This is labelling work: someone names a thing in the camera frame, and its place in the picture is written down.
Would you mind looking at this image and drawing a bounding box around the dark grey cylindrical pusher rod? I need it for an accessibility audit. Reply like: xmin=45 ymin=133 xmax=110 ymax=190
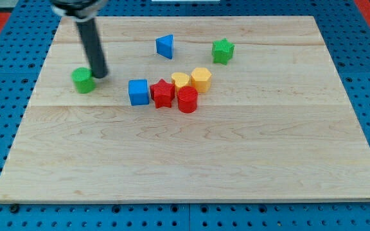
xmin=76 ymin=17 xmax=109 ymax=78

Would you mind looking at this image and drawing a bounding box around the yellow hexagon block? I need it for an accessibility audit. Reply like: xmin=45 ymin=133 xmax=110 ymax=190
xmin=191 ymin=67 xmax=212 ymax=93

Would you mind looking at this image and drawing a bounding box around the red cylinder block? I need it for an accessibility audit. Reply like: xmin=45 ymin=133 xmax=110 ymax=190
xmin=177 ymin=86 xmax=198 ymax=113

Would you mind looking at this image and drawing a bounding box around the red star block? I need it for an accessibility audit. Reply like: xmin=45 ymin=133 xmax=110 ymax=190
xmin=150 ymin=79 xmax=175 ymax=108

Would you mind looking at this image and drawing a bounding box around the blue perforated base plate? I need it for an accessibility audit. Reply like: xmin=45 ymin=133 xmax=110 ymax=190
xmin=0 ymin=0 xmax=370 ymax=230

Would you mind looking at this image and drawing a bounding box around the yellow heart block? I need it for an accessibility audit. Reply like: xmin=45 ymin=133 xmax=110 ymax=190
xmin=171 ymin=72 xmax=191 ymax=93

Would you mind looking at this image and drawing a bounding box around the light wooden board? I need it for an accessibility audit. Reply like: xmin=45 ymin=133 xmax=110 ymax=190
xmin=0 ymin=16 xmax=370 ymax=204

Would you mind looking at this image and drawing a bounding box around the green cylinder block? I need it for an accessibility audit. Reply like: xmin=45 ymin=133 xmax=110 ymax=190
xmin=71 ymin=67 xmax=96 ymax=94

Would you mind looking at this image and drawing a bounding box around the green star block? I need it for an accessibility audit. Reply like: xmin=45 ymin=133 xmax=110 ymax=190
xmin=211 ymin=38 xmax=234 ymax=65

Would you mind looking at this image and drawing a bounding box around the blue triangle block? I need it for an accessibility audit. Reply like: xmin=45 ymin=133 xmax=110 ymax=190
xmin=155 ymin=34 xmax=173 ymax=59

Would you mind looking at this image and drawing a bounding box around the blue cube block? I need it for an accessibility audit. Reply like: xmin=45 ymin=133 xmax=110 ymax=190
xmin=128 ymin=79 xmax=149 ymax=106

